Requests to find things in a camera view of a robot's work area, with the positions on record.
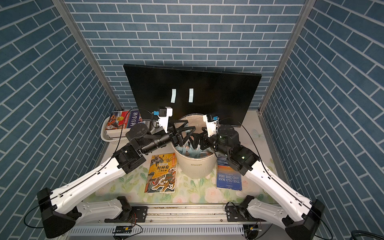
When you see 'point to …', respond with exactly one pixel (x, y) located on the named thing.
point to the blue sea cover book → (227, 177)
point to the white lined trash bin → (193, 158)
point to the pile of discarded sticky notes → (187, 150)
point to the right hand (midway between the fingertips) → (196, 132)
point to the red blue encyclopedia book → (120, 122)
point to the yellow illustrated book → (162, 174)
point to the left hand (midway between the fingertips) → (195, 127)
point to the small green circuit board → (123, 229)
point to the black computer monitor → (233, 96)
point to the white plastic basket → (118, 140)
